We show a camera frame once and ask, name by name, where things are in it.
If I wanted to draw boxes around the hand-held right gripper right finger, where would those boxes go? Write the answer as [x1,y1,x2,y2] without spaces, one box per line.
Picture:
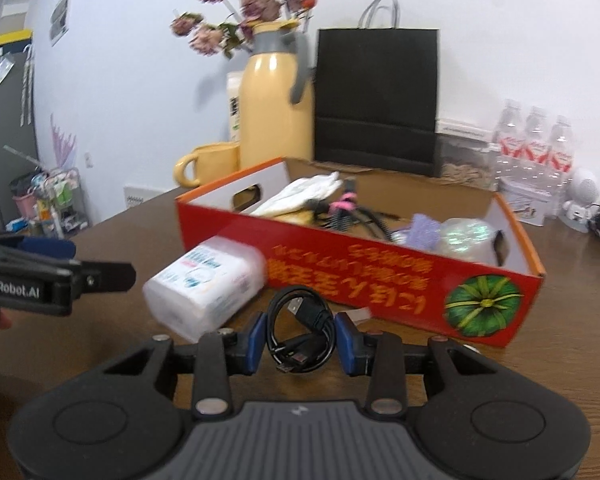
[332,312,498,416]

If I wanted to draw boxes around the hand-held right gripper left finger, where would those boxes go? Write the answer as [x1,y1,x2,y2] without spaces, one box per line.
[102,312,268,418]

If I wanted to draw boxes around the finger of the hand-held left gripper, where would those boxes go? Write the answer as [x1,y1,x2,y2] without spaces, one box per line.
[0,250,137,295]
[0,230,77,263]

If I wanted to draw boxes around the black smooth cable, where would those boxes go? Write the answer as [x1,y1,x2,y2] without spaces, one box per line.
[266,285,338,375]

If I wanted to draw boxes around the red cardboard box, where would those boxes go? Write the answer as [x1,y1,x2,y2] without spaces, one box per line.
[175,156,547,350]

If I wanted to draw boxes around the white tissue pack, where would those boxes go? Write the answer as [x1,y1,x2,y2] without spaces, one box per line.
[142,237,267,343]

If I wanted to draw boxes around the purple woven pouch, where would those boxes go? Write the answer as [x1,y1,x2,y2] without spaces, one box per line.
[402,213,443,251]

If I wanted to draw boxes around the black braided cable pink tie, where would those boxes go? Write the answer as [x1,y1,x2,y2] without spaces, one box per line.
[307,177,406,241]

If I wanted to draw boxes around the clear plastic bag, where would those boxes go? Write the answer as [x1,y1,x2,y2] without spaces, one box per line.
[437,217,498,263]

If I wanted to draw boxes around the small beige block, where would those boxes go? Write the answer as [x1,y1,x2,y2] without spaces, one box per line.
[337,307,372,325]

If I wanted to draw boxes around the cluttered storage cart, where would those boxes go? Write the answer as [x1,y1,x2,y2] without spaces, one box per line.
[7,165,90,240]

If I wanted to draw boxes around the white booklet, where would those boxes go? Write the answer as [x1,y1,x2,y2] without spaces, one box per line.
[124,185,161,207]

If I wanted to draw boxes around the grey metal cabinet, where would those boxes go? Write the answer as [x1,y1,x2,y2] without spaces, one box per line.
[0,45,38,231]

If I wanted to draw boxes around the yellow mug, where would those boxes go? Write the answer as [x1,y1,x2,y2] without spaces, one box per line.
[174,143,242,188]

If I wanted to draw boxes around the clear seed container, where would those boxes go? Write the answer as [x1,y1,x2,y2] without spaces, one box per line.
[436,119,501,192]

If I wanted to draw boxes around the yellow thermos jug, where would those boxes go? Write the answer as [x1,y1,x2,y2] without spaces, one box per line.
[239,20,316,171]

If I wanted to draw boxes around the black paper bag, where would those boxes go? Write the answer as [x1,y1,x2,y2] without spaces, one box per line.
[314,0,441,178]

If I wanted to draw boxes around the white robot toy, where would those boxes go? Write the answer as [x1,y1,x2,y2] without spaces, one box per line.
[562,167,600,233]

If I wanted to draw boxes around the dried pink flower bouquet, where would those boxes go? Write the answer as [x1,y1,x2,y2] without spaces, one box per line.
[170,0,321,58]

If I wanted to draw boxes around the wall vent grille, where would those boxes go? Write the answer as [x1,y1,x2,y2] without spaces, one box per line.
[49,0,73,43]

